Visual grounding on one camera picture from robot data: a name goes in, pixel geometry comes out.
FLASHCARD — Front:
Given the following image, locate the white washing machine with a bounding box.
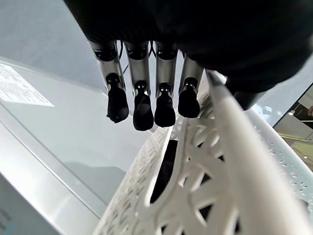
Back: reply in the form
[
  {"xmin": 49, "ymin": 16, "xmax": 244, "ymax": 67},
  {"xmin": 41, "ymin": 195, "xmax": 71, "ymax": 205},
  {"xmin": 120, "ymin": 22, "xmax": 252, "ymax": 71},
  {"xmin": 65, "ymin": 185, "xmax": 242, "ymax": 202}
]
[{"xmin": 0, "ymin": 55, "xmax": 169, "ymax": 235}]

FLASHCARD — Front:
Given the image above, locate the white plastic laundry basket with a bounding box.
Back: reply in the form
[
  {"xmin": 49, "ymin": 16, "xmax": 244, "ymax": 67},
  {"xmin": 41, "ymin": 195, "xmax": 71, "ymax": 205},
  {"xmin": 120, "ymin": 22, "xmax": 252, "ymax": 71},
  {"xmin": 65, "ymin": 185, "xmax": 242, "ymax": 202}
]
[{"xmin": 94, "ymin": 69, "xmax": 313, "ymax": 235}]

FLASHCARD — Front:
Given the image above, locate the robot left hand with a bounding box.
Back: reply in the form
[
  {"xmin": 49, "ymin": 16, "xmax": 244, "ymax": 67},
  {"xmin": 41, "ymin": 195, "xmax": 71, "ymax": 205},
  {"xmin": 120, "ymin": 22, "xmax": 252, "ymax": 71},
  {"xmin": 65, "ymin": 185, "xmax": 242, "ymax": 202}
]
[{"xmin": 63, "ymin": 0, "xmax": 313, "ymax": 132}]

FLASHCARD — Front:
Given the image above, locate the white printed label sticker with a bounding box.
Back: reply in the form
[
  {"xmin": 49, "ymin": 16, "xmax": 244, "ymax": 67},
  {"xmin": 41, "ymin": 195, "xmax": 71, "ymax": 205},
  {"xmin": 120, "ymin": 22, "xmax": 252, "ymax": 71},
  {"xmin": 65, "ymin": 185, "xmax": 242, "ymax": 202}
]
[{"xmin": 0, "ymin": 63, "xmax": 55, "ymax": 108}]

